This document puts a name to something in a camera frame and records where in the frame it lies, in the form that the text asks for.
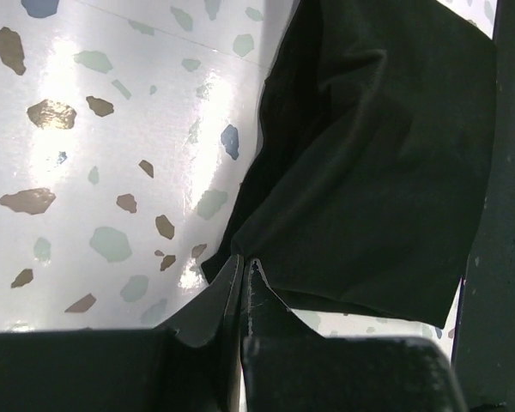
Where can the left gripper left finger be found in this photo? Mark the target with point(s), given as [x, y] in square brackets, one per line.
[190, 362]

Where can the aluminium frame rail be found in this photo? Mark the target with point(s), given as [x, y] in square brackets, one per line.
[484, 349]

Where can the black t shirt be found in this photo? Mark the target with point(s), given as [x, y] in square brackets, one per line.
[378, 130]

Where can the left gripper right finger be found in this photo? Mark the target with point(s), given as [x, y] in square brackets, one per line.
[288, 366]

